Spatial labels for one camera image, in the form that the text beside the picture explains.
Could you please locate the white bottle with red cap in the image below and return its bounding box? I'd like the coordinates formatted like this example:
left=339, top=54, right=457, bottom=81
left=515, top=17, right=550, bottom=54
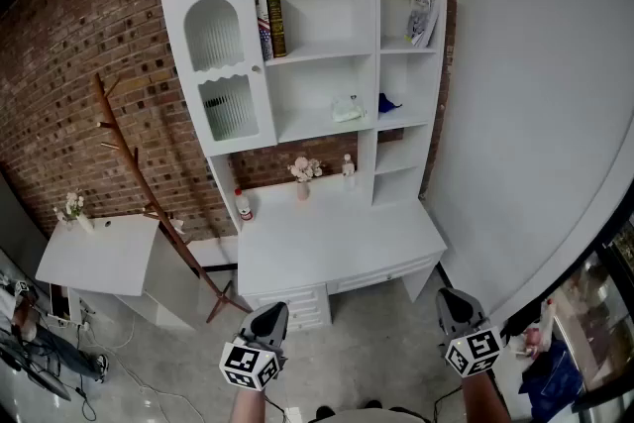
left=233, top=187, right=255, bottom=223

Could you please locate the yellow-green topped magazine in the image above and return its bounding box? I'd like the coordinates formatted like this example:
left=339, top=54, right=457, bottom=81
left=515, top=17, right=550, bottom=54
left=403, top=0, right=441, bottom=49

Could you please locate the white desk with hutch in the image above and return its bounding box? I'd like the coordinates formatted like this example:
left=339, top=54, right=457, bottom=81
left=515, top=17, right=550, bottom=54
left=159, top=0, right=450, bottom=234

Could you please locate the white vase with white flowers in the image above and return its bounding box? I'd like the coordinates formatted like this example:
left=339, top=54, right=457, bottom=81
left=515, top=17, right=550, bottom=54
left=53, top=190, right=95, bottom=234

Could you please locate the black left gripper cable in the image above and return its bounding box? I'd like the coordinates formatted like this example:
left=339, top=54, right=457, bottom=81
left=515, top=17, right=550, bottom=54
left=265, top=391, right=289, bottom=423

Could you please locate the blue cloth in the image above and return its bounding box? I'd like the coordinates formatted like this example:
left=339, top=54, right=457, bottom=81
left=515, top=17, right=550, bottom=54
left=378, top=92, right=404, bottom=115

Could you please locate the white floor cable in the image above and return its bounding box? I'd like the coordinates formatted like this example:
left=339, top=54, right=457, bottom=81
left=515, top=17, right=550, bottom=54
left=78, top=311, right=204, bottom=417

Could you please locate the person's left forearm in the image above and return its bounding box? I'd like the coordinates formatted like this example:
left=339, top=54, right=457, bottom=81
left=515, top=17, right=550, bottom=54
left=230, top=387, right=278, bottom=423

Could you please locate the blue bag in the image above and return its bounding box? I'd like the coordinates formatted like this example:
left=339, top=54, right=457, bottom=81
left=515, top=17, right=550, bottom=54
left=518, top=339, right=585, bottom=412

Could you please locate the white side table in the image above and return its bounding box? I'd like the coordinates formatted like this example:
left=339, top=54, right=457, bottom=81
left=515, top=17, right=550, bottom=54
left=34, top=212, right=199, bottom=331

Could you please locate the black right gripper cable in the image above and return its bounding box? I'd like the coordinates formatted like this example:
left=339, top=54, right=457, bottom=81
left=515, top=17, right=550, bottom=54
left=433, top=384, right=465, bottom=423

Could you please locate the wooden coat rack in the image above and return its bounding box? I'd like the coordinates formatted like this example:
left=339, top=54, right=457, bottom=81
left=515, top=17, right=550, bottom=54
left=93, top=72, right=254, bottom=324

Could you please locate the pink vase with pale flowers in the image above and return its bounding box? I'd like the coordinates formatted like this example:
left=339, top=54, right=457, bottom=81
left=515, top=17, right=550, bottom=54
left=287, top=156, right=324, bottom=202

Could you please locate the person's right forearm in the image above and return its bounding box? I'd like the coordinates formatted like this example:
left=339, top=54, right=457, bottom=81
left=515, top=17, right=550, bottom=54
left=460, top=369, right=512, bottom=423

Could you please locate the person's light shirt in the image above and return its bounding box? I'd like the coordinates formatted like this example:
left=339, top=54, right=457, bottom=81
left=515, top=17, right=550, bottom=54
left=307, top=406, right=422, bottom=423

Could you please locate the clear plastic bag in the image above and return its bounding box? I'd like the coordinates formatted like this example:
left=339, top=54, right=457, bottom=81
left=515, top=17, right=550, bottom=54
left=330, top=92, right=368, bottom=124

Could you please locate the small clear bottle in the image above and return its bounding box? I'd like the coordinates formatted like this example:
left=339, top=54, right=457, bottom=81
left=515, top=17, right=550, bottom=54
left=341, top=154, right=358, bottom=193

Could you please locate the white plastic bag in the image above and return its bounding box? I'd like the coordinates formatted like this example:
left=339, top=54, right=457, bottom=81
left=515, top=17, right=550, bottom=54
left=499, top=299, right=564, bottom=363

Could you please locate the flag and newsprint book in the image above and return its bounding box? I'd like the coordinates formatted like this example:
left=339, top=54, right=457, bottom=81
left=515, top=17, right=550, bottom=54
left=254, top=0, right=274, bottom=62

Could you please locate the black framed glass door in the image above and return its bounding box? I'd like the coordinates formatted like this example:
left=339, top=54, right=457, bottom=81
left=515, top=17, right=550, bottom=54
left=544, top=212, right=634, bottom=412

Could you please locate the white arched ribbed-glass cabinet door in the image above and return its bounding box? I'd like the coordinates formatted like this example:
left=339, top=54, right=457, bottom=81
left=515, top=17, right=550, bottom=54
left=160, top=0, right=278, bottom=159

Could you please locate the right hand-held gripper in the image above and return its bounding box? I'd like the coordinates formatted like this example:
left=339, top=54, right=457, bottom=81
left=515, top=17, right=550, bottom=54
left=436, top=288, right=504, bottom=378

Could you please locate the brown gold-trimmed book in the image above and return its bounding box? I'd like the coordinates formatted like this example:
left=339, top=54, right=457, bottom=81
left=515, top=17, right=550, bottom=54
left=265, top=0, right=288, bottom=59

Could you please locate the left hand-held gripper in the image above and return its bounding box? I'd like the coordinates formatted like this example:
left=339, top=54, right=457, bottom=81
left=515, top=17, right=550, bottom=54
left=219, top=303, right=290, bottom=391

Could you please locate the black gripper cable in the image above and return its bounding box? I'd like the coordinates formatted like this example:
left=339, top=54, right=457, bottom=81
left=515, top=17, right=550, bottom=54
left=433, top=384, right=465, bottom=423
left=265, top=391, right=289, bottom=423

